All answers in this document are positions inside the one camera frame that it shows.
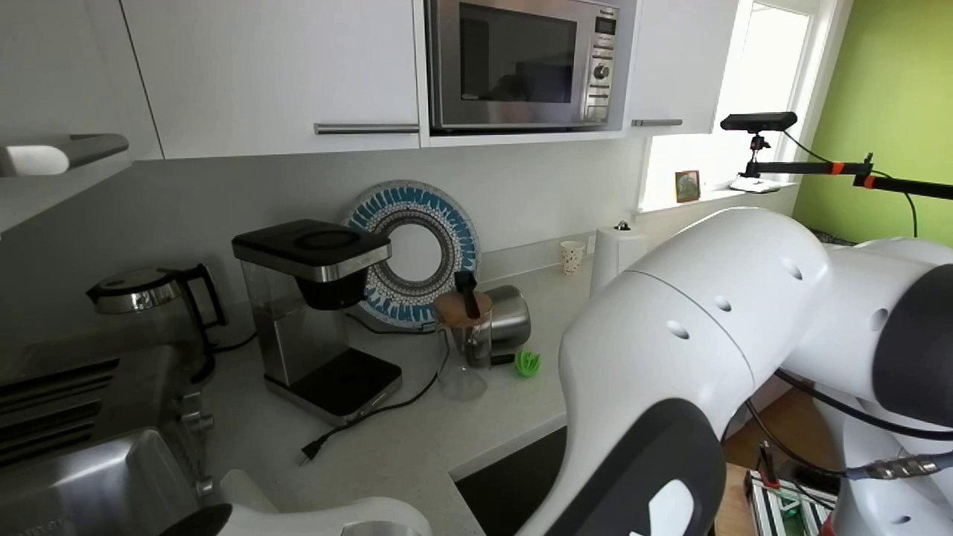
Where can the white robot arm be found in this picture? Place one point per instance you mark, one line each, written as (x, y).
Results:
(693, 318)

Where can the black silver coffee maker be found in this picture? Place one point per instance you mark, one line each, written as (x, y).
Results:
(285, 328)

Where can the silver metal canister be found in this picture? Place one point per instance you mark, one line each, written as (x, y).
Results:
(506, 324)

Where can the blue patterned round plate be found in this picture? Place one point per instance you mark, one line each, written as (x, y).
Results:
(436, 212)

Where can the clear wine glass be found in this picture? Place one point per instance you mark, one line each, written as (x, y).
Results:
(461, 373)

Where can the small green plastic object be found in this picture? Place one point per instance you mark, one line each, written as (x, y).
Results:
(527, 364)

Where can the white paper towel roll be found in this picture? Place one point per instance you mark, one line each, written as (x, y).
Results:
(615, 258)

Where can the stainless steel microwave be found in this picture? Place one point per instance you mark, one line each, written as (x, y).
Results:
(516, 62)

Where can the dark lower cabinet unit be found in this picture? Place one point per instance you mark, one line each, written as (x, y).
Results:
(506, 493)

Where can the wide white upper cabinet door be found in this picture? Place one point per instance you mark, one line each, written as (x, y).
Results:
(268, 69)

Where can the narrow white upper cabinet door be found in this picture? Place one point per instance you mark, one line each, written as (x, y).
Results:
(680, 62)

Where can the white faucet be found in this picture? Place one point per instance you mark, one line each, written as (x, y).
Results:
(241, 490)

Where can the stainless steel kettle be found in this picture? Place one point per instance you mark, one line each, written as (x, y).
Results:
(150, 300)

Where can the wooden side table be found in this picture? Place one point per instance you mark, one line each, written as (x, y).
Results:
(732, 508)

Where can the bright window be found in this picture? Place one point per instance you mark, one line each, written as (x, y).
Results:
(775, 62)

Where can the white box with green parts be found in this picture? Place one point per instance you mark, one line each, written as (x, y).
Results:
(784, 502)

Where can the gray extractor hood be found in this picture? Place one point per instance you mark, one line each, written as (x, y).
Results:
(78, 149)

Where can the silver toaster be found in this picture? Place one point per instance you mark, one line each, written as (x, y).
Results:
(89, 486)

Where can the wall socket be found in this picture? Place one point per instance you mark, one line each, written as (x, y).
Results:
(685, 187)

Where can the black camera on stand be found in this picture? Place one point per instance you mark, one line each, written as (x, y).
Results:
(759, 121)

